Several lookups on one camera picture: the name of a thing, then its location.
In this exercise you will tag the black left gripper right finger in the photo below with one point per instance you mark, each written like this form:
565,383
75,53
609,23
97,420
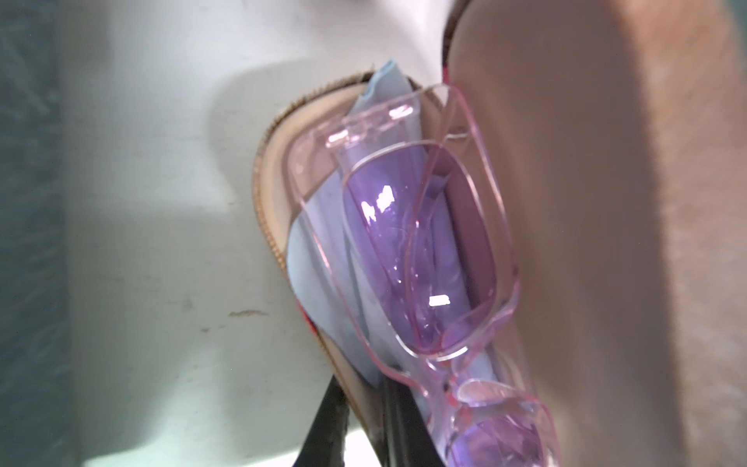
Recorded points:
406,438

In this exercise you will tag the teal glasses case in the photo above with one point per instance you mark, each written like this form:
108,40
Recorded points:
36,421

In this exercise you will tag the plaid glasses case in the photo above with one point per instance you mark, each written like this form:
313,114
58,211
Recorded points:
616,132

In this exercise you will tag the pink purple sunglasses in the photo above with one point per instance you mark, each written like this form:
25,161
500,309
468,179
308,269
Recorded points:
406,219

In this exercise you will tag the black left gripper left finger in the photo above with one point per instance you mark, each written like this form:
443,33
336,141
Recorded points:
325,441

